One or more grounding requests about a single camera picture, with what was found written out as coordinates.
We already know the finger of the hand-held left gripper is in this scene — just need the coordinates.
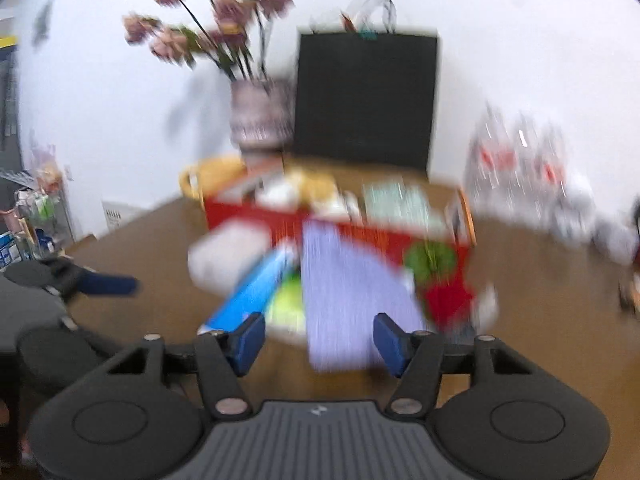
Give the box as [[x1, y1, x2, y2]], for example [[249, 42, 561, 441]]
[[47, 257, 140, 302]]

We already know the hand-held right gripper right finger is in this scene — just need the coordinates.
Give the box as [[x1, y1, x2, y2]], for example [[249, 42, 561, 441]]
[[374, 312, 534, 419]]

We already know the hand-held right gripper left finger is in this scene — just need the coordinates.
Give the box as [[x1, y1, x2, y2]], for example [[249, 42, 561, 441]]
[[105, 312, 267, 420]]

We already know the blue tube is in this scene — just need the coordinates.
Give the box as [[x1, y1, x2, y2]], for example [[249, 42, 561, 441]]
[[196, 249, 297, 337]]

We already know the green round container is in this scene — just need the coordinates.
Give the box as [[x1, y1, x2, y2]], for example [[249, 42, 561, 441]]
[[264, 274, 307, 343]]

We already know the red artificial rose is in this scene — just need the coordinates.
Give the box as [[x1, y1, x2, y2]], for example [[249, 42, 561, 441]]
[[424, 284, 476, 332]]

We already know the translucent white pouch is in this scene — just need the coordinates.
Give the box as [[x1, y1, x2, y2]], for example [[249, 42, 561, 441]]
[[187, 224, 271, 293]]

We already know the red cardboard box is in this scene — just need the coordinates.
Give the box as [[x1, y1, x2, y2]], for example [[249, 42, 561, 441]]
[[201, 159, 477, 333]]

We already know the white floor appliance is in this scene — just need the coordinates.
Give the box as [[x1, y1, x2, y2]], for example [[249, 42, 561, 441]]
[[101, 200, 137, 234]]

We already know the metal storage rack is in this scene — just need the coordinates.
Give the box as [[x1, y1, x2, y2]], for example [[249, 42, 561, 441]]
[[0, 157, 77, 263]]

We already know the mint green packet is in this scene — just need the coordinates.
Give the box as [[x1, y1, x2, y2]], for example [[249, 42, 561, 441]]
[[362, 182, 433, 223]]

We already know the yellow ceramic mug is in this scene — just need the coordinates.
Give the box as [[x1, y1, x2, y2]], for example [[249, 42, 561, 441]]
[[179, 156, 247, 202]]

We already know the white and yellow plush cat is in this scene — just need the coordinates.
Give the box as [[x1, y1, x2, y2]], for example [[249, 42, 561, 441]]
[[260, 169, 343, 211]]

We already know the clear water bottle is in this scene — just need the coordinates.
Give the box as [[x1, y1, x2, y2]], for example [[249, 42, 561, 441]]
[[510, 110, 543, 216], [535, 115, 573, 221], [465, 104, 518, 213]]

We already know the purple textured vase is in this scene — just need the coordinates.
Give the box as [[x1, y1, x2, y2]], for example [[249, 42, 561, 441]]
[[229, 79, 296, 150]]

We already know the pink flower bouquet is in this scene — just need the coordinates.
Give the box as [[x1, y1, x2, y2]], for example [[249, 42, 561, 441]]
[[122, 0, 297, 82]]

